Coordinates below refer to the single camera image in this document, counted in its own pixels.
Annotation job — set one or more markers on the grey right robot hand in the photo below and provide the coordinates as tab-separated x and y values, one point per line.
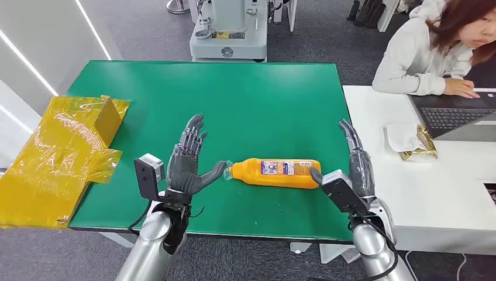
362	170

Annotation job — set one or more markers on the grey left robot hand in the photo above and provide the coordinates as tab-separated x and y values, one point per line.
182	170

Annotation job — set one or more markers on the orange detergent bottle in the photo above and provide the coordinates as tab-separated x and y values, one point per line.
271	174

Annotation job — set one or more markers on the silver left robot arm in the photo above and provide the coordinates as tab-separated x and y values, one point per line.
151	248

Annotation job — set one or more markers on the white paper napkin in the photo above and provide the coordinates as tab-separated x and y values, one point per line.
401	137

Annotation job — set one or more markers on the gold foil wrapper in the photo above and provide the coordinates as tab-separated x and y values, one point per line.
426	143

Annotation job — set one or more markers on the white table foot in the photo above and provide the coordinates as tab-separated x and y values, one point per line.
120	239
333	252

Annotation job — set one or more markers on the grey laptop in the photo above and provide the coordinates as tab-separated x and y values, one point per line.
453	116

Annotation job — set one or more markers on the person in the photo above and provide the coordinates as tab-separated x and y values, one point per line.
414	54

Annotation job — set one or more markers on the yellow taped cardboard box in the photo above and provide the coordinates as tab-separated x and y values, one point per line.
54	163

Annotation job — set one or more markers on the person's hand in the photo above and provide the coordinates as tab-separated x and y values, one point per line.
461	87

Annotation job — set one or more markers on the grey machine base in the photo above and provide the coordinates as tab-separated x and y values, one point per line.
228	38

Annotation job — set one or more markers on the black objects on floor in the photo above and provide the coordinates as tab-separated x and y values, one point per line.
366	13

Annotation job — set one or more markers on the white furniture panel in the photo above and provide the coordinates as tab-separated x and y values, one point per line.
387	15
290	13

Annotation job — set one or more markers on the chrome stand base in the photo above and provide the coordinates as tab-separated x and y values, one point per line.
178	7

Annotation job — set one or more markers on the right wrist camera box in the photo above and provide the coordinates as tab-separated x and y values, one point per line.
341	194

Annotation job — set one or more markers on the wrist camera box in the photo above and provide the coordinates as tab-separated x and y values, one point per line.
146	174
341	194

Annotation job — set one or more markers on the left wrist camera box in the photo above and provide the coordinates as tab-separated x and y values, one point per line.
146	174

